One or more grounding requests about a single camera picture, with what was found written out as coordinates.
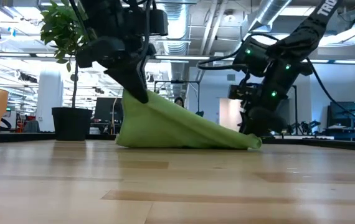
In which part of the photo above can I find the black metal rig frame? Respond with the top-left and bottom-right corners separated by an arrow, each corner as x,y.
289,84 -> 298,134
153,80 -> 201,118

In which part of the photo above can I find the black monitor on desk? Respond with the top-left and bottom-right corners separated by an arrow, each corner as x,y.
326,101 -> 355,130

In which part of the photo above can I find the silver corrugated ceiling duct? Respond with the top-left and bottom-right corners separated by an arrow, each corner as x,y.
156,0 -> 191,100

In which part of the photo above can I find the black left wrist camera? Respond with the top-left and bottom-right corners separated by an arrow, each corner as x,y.
148,8 -> 169,37

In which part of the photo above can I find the pale pink door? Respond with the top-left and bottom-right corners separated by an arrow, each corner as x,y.
218,98 -> 244,135

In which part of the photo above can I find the silver smooth ceiling duct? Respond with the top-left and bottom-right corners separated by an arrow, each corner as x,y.
247,0 -> 293,35

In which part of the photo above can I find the smooth green microfiber towel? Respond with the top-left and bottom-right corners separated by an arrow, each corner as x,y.
115,88 -> 263,150

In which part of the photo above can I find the black computer monitor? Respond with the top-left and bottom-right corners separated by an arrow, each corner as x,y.
94,97 -> 124,122

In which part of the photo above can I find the green leafy indoor tree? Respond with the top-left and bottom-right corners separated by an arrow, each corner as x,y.
39,0 -> 88,109

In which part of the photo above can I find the long ceiling light strip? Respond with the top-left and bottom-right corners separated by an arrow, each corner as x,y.
154,54 -> 211,61

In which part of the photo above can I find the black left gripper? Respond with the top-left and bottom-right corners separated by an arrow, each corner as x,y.
76,37 -> 156,104

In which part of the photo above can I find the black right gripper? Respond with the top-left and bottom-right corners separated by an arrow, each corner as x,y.
239,88 -> 289,136

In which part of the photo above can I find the black looped camera cable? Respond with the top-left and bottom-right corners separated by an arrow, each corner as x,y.
197,32 -> 280,72

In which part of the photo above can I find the white building column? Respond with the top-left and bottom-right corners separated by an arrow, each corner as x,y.
36,70 -> 64,132

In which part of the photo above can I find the black plant pot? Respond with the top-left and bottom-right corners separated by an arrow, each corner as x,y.
51,107 -> 93,141

